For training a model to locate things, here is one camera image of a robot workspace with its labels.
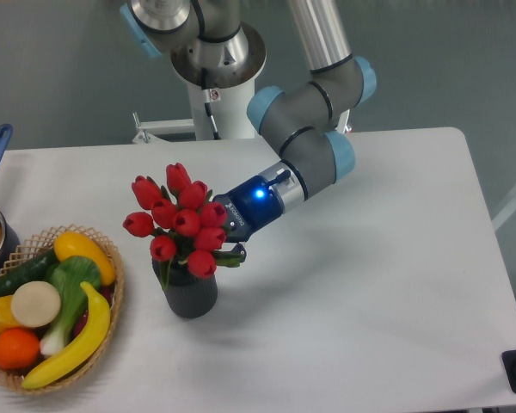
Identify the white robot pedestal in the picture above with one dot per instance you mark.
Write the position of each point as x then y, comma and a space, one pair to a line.
221, 113

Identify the yellow banana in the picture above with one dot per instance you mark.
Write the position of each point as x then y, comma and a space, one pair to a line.
77, 351

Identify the woven wicker basket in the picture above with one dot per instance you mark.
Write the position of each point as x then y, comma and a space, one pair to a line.
40, 243

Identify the green bok choy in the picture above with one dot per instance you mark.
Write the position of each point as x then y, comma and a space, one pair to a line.
66, 278

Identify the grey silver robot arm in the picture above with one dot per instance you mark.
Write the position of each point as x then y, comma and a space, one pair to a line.
218, 57

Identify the red tulip bouquet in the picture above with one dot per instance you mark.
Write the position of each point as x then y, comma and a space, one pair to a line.
185, 226

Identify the beige round slice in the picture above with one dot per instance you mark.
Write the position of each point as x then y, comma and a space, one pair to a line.
35, 304

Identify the green cucumber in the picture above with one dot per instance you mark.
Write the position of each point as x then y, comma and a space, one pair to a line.
33, 269

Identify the orange fruit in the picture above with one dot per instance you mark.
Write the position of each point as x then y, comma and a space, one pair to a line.
19, 348

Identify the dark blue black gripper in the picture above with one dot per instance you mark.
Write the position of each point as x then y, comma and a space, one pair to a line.
249, 206

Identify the white metal bracket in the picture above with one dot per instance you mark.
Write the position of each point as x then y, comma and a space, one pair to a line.
165, 130

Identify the red fruit in basket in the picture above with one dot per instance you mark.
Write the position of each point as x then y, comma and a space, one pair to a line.
107, 293

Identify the yellow squash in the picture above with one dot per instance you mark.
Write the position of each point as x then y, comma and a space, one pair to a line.
72, 243

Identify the dark grey ribbed vase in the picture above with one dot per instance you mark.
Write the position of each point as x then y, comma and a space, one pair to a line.
188, 296

